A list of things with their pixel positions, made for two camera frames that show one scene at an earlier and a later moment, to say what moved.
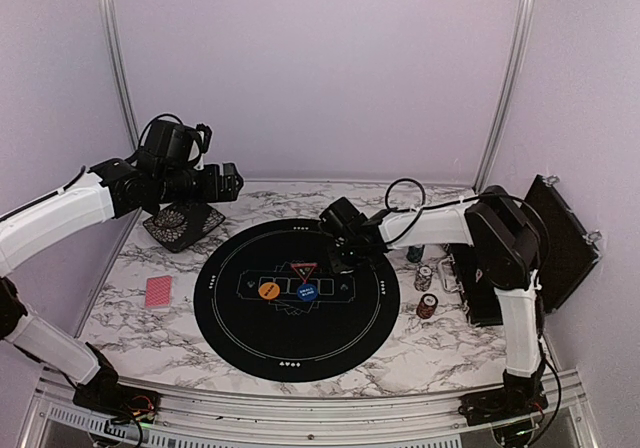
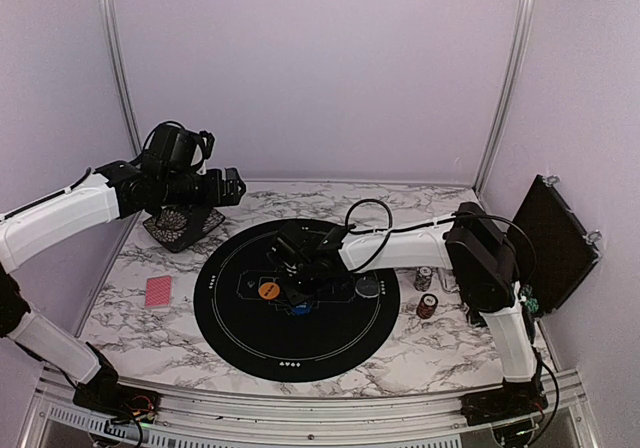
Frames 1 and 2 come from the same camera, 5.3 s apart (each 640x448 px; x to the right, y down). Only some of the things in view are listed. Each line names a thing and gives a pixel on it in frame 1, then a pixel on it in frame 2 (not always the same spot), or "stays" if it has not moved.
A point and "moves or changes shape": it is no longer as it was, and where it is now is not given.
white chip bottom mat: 422,280 stays
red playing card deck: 159,292 stays
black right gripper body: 343,263 to 304,289
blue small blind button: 307,292 moves or changes shape
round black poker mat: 269,301 stays
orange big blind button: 269,290 stays
